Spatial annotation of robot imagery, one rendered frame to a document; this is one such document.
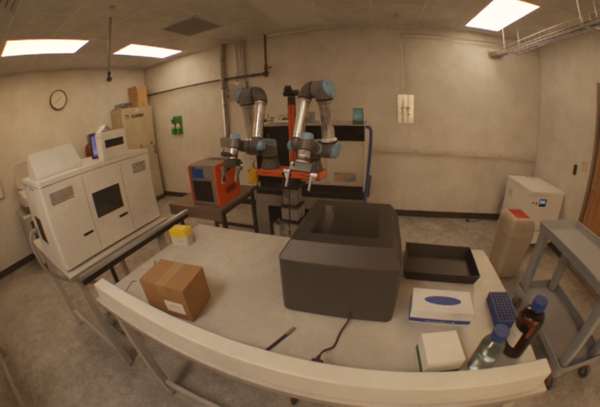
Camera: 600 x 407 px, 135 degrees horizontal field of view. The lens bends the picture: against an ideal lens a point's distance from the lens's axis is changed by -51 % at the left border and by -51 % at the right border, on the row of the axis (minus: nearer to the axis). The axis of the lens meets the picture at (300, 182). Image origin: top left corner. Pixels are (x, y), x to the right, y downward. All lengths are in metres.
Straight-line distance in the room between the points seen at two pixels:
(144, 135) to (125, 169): 3.47
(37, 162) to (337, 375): 1.77
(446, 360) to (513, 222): 2.08
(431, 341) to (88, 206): 1.76
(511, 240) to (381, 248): 2.11
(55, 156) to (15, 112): 2.90
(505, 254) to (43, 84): 6.43
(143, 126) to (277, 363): 4.92
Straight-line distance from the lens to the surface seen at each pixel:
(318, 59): 3.81
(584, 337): 1.96
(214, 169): 2.47
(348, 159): 2.59
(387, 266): 0.82
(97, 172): 1.71
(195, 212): 2.71
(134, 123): 5.13
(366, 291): 0.87
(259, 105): 1.84
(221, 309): 1.07
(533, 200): 3.54
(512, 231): 2.75
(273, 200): 2.87
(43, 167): 1.74
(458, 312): 1.00
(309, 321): 0.97
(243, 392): 1.85
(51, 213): 1.60
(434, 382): 0.76
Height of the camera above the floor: 1.63
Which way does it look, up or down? 17 degrees down
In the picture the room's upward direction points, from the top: 2 degrees counter-clockwise
